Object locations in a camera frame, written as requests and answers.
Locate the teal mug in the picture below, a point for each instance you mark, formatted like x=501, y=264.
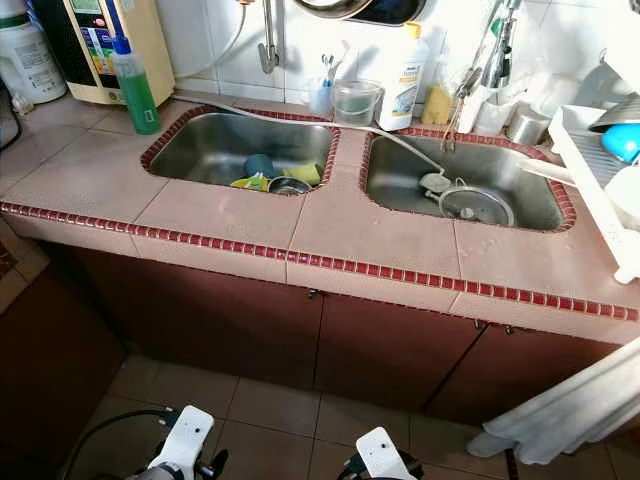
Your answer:
x=257, y=165

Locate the plain yellow sponge block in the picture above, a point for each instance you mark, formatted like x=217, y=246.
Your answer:
x=438, y=107

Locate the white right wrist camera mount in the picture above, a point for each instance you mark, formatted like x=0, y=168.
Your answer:
x=380, y=460

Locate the blue toothbrush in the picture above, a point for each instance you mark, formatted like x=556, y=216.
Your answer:
x=327, y=72

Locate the small steel cup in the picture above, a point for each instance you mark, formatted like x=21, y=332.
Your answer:
x=527, y=128

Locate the dark blue hanging tray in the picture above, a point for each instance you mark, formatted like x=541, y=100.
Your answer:
x=405, y=12

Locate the clear toothbrush cup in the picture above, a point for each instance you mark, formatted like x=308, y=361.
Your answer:
x=320, y=100

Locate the chrome wall tap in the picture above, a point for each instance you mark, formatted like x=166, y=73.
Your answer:
x=268, y=55

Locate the clear plastic bag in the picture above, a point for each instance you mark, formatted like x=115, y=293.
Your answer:
x=455, y=45

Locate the chrome pull-out faucet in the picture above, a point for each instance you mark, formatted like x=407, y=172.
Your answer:
x=500, y=60

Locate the hanging steel wok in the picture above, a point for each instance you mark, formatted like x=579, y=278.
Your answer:
x=330, y=8

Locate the blue bowl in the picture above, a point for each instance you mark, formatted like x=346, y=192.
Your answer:
x=622, y=145

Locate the large white plastic jug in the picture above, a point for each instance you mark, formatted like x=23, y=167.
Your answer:
x=30, y=65

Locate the stainless steel sink basin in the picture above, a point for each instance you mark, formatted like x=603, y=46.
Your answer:
x=205, y=150
x=405, y=185

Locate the stainless steel bowl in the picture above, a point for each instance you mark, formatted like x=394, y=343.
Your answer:
x=292, y=187

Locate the yellow green scouring sponge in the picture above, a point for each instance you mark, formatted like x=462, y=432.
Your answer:
x=302, y=173

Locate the clear plastic pail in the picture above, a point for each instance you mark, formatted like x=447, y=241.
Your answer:
x=357, y=105

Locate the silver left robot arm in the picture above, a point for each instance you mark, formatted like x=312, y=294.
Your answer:
x=160, y=474

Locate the green dish soap bottle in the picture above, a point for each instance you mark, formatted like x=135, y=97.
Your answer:
x=138, y=100

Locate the beige water ionizer appliance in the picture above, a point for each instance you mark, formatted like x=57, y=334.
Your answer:
x=145, y=55

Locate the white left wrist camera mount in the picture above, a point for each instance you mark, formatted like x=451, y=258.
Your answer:
x=188, y=440

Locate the white detergent bottle yellow cap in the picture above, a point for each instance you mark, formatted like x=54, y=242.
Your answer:
x=405, y=85

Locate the white hanging towel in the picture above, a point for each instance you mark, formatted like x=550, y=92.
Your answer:
x=560, y=410

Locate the brown cabinet door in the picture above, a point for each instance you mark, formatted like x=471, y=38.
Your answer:
x=220, y=320
x=395, y=350
x=510, y=375

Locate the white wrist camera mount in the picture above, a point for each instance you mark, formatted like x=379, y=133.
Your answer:
x=380, y=460
x=188, y=440

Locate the yellow plastic bowl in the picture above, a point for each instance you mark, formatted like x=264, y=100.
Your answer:
x=245, y=184

